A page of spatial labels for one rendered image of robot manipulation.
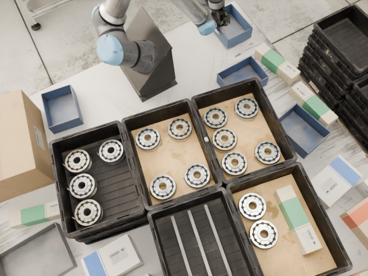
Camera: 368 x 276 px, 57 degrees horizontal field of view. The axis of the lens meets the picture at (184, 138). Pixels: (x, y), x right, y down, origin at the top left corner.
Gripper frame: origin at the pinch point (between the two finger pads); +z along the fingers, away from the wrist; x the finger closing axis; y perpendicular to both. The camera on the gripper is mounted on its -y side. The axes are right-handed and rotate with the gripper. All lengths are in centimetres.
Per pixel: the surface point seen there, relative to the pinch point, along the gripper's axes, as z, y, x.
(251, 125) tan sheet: -8, 57, -16
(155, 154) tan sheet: -13, 49, -57
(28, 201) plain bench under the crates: -7, 37, -117
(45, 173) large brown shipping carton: -16, 34, -102
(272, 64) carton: 3.5, 31.4, 12.8
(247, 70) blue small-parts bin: 7.1, 25.5, 2.3
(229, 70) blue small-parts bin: 2.1, 23.4, -7.1
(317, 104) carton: 3, 60, 17
